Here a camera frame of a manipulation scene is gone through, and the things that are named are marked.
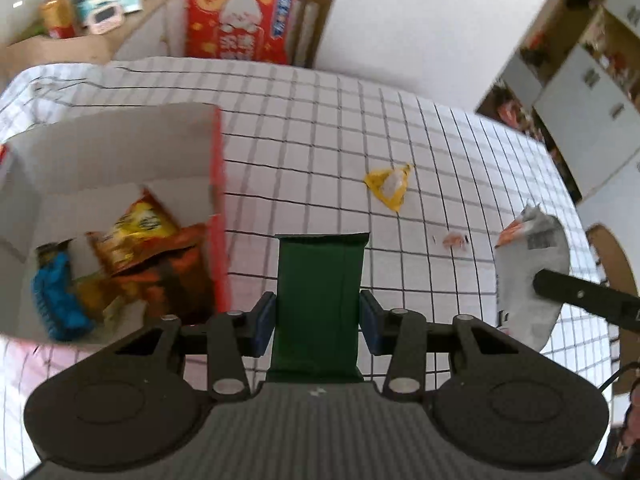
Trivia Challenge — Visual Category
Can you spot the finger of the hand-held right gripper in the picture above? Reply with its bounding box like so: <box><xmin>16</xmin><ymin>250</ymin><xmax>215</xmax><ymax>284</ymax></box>
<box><xmin>532</xmin><ymin>268</ymin><xmax>640</xmax><ymax>333</ymax></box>

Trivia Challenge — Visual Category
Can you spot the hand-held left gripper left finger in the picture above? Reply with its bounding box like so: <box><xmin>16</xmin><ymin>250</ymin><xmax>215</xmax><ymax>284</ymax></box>
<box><xmin>112</xmin><ymin>291</ymin><xmax>278</xmax><ymax>401</ymax></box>

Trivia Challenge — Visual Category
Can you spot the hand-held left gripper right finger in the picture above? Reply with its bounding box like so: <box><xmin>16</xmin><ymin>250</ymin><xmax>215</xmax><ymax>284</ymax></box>
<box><xmin>359</xmin><ymin>289</ymin><xmax>523</xmax><ymax>402</ymax></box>

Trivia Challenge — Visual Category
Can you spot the green snack packet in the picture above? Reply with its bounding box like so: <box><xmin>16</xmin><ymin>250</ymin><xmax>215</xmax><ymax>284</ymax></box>
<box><xmin>267</xmin><ymin>232</ymin><xmax>371</xmax><ymax>385</ymax></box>

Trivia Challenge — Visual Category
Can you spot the white silver snack packet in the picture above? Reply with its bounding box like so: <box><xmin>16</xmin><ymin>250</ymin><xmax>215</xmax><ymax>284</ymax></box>
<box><xmin>494</xmin><ymin>203</ymin><xmax>571</xmax><ymax>353</ymax></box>

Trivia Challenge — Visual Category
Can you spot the dark orange snack packet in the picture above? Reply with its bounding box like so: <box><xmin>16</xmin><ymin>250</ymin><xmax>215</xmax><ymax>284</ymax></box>
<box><xmin>112</xmin><ymin>225</ymin><xmax>218</xmax><ymax>326</ymax></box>

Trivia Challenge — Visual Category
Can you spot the yellow-red chip bag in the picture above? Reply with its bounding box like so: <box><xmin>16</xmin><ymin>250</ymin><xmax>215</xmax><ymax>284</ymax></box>
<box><xmin>87</xmin><ymin>187</ymin><xmax>181</xmax><ymax>278</ymax></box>

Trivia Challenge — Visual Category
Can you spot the golden snack packet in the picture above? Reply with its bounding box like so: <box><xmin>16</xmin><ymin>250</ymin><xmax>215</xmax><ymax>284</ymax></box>
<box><xmin>75</xmin><ymin>277</ymin><xmax>118</xmax><ymax>321</ymax></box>

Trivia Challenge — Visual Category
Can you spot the blue snack packet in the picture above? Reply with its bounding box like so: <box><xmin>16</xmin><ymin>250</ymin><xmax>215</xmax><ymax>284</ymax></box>
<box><xmin>31</xmin><ymin>242</ymin><xmax>96</xmax><ymax>343</ymax></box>

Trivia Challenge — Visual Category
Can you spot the red cardboard box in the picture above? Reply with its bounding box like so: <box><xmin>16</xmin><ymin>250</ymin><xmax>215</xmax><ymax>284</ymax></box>
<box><xmin>0</xmin><ymin>102</ymin><xmax>233</xmax><ymax>346</ymax></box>

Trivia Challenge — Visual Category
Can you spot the wooden chair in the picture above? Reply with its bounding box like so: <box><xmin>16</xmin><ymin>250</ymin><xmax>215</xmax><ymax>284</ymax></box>
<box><xmin>220</xmin><ymin>0</ymin><xmax>335</xmax><ymax>70</ymax></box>
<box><xmin>585</xmin><ymin>224</ymin><xmax>636</xmax><ymax>396</ymax></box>

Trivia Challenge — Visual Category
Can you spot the yellow snack packet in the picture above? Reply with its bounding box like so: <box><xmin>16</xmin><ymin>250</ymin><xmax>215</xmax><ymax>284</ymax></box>
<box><xmin>363</xmin><ymin>162</ymin><xmax>413</xmax><ymax>212</ymax></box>

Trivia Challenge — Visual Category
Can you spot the checkered tablecloth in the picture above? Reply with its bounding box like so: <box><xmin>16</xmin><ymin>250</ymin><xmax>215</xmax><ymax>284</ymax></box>
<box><xmin>0</xmin><ymin>55</ymin><xmax>626</xmax><ymax>478</ymax></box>

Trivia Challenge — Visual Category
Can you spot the grey shoe cabinet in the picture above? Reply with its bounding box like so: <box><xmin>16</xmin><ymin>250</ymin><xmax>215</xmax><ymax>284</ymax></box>
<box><xmin>475</xmin><ymin>0</ymin><xmax>640</xmax><ymax>206</ymax></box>

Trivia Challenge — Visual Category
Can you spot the wooden sideboard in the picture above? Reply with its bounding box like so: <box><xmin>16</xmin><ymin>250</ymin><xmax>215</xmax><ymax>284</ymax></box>
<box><xmin>0</xmin><ymin>0</ymin><xmax>201</xmax><ymax>81</ymax></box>

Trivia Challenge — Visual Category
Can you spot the white kitchen timer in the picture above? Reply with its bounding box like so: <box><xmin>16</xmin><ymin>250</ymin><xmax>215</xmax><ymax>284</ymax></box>
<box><xmin>82</xmin><ymin>5</ymin><xmax>126</xmax><ymax>36</ymax></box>

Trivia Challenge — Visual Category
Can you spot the orange juice bottle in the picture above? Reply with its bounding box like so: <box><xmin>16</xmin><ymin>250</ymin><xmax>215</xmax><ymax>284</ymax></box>
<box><xmin>39</xmin><ymin>0</ymin><xmax>80</xmax><ymax>40</ymax></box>

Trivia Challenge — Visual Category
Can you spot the black cable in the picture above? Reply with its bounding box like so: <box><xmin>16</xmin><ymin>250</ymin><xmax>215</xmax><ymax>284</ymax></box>
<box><xmin>597</xmin><ymin>360</ymin><xmax>640</xmax><ymax>393</ymax></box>

